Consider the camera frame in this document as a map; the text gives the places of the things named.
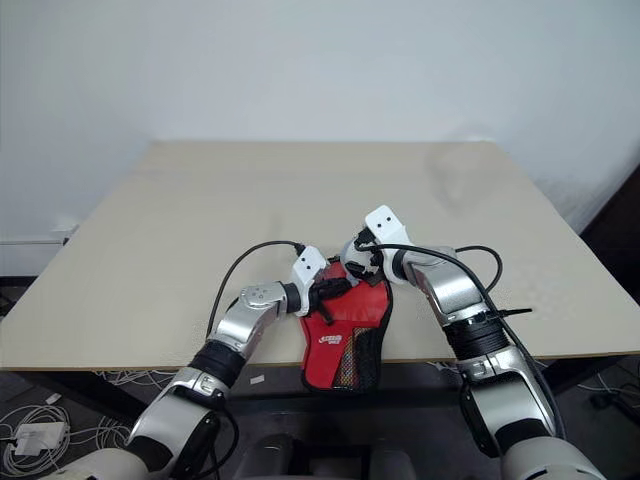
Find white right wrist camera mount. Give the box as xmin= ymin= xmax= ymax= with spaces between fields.
xmin=341 ymin=203 xmax=417 ymax=266

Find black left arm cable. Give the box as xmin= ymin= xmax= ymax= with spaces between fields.
xmin=206 ymin=240 xmax=307 ymax=344

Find white floor cable bundle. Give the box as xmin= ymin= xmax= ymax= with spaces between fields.
xmin=0 ymin=403 xmax=132 ymax=472

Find white cables under table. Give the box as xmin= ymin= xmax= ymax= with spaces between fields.
xmin=93 ymin=368 xmax=177 ymax=387

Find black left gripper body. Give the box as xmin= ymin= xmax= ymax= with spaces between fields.
xmin=309 ymin=277 xmax=347 ymax=308

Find white power adapter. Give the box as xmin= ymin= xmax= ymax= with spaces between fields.
xmin=13 ymin=421 xmax=70 ymax=457

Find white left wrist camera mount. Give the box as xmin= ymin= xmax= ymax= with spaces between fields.
xmin=290 ymin=245 xmax=332 ymax=318

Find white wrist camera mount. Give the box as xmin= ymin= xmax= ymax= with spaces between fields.
xmin=341 ymin=203 xmax=417 ymax=266
xmin=290 ymin=245 xmax=332 ymax=318

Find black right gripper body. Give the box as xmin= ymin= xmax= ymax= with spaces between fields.
xmin=345 ymin=248 xmax=387 ymax=282

